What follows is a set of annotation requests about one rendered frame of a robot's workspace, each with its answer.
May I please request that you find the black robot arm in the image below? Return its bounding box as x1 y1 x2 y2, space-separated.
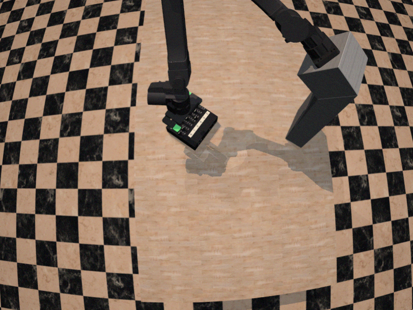
147 0 340 114

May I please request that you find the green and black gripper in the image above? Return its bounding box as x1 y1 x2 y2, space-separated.
162 92 202 132

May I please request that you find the black lighting desk with faders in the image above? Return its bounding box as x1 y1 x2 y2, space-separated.
166 105 218 150

